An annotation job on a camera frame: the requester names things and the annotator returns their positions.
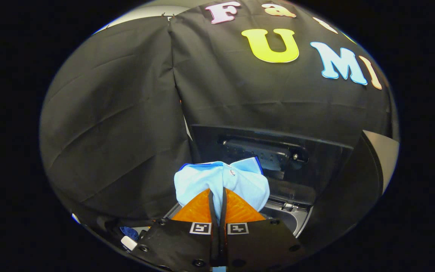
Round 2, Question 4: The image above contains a small white block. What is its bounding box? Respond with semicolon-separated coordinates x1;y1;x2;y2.
121;236;138;251

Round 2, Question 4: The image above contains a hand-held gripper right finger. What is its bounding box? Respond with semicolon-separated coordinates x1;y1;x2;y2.
219;187;309;272

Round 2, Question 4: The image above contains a black backdrop cloth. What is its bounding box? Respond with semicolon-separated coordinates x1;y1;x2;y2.
39;0;395;229

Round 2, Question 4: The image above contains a light blue polo shirt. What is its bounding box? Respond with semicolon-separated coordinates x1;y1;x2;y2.
174;157;271;224

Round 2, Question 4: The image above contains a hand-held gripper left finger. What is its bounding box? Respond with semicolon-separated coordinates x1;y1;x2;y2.
131;188;220;272

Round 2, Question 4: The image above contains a beige cabinet with dark top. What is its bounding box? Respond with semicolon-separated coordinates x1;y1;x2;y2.
308;130;400;252

